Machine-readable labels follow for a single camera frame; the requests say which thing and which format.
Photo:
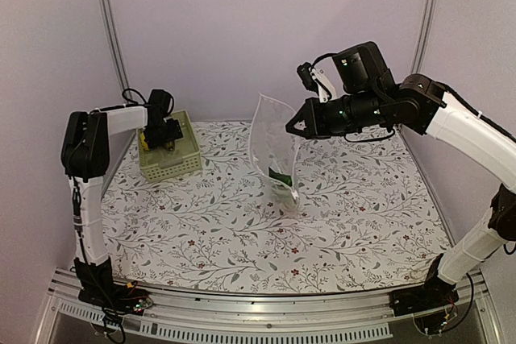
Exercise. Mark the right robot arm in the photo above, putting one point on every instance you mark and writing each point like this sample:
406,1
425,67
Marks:
373,98

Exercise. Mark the right metal frame post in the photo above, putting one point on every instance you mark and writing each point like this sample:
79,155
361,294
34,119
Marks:
423,35

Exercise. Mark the toy yellow corn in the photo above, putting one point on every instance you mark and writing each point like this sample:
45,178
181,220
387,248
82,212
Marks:
143,141

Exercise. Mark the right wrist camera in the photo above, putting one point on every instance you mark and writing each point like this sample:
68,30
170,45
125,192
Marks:
316,81

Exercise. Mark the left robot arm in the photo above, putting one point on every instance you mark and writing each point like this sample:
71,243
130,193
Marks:
85,156

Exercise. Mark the toy small green cucumber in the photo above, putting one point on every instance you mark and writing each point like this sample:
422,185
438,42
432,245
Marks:
286,195

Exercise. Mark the clear zip top bag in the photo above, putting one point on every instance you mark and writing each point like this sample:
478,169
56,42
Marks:
270,146

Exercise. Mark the toy eggplant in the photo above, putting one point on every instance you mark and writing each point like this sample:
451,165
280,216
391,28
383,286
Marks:
171,146

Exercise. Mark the floral table mat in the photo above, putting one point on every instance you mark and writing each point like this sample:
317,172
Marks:
365,219

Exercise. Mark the front aluminium rail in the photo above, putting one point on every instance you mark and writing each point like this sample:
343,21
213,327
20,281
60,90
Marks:
191,316

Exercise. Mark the left metal frame post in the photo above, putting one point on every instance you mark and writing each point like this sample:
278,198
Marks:
113,42

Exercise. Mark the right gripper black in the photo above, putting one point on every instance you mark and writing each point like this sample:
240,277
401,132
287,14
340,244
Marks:
315,126

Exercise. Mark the cream plastic basket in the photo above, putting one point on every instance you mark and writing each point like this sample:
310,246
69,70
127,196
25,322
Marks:
160,164

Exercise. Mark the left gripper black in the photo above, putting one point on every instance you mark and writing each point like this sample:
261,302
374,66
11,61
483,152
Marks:
175,132

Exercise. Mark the metal frame post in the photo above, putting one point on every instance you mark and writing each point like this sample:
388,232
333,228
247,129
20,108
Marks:
113,42
423,35

